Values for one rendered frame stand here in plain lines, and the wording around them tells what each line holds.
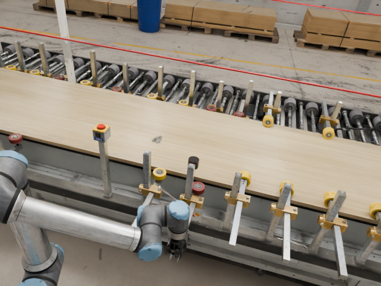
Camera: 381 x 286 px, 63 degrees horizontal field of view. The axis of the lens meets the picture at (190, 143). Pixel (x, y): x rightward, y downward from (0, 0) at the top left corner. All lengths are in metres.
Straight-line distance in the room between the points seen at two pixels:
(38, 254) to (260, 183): 1.23
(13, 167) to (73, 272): 1.51
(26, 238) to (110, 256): 1.26
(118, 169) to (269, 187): 0.99
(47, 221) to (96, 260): 1.51
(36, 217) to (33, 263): 0.47
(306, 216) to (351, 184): 0.36
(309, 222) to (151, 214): 1.13
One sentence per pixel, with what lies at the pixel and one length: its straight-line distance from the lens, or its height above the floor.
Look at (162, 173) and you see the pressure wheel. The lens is 1.90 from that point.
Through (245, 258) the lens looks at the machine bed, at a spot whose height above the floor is 0.17.
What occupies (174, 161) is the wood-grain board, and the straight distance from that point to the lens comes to 1.99.
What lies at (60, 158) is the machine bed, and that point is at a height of 0.71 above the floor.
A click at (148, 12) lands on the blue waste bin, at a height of 0.42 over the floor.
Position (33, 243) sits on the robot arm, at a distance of 1.49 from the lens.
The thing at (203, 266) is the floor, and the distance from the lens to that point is 2.59.
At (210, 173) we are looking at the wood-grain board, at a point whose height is 0.90.
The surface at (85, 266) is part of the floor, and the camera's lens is 2.62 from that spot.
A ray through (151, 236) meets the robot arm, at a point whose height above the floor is 1.19.
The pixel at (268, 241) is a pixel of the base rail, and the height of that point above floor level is 0.70.
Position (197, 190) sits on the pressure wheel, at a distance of 1.81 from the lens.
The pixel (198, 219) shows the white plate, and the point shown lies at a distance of 1.90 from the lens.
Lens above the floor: 2.18
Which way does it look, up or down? 36 degrees down
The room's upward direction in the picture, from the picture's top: 6 degrees clockwise
